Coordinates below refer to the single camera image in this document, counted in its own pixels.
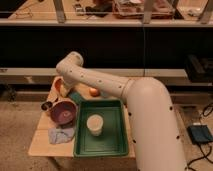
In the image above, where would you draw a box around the teal green sponge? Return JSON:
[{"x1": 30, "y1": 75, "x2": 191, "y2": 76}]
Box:
[{"x1": 68, "y1": 92, "x2": 84, "y2": 105}]

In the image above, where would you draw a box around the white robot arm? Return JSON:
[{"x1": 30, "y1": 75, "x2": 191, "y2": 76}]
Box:
[{"x1": 56, "y1": 52, "x2": 188, "y2": 171}]

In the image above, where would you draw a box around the red bowl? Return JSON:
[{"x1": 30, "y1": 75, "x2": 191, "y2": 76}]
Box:
[{"x1": 54, "y1": 78, "x2": 62, "y2": 95}]

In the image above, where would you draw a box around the purple bowl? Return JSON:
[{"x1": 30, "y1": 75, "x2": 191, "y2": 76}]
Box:
[{"x1": 50, "y1": 101, "x2": 77, "y2": 125}]

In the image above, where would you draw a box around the small metal measuring cup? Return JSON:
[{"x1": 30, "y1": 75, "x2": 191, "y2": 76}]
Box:
[{"x1": 41, "y1": 99, "x2": 58, "y2": 111}]

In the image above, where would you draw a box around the red yellow apple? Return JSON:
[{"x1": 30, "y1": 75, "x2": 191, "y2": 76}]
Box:
[{"x1": 89, "y1": 87, "x2": 100, "y2": 97}]

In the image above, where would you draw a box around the white cup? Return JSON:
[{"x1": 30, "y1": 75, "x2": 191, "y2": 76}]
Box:
[{"x1": 87, "y1": 114, "x2": 104, "y2": 136}]

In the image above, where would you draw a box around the grey blue cloth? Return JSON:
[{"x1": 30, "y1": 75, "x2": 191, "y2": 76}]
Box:
[{"x1": 48, "y1": 128, "x2": 75, "y2": 144}]

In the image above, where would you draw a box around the wooden table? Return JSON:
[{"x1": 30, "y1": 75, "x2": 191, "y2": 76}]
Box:
[{"x1": 28, "y1": 77, "x2": 135, "y2": 158}]

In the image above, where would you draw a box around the green plastic tray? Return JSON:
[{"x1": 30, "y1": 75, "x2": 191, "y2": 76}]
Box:
[{"x1": 73, "y1": 100, "x2": 129, "y2": 157}]

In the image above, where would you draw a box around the black power adapter box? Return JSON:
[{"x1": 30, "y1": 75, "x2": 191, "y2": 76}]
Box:
[{"x1": 187, "y1": 125, "x2": 213, "y2": 144}]

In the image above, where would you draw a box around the black cable on floor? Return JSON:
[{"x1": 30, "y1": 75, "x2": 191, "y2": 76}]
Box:
[{"x1": 186, "y1": 101, "x2": 213, "y2": 171}]

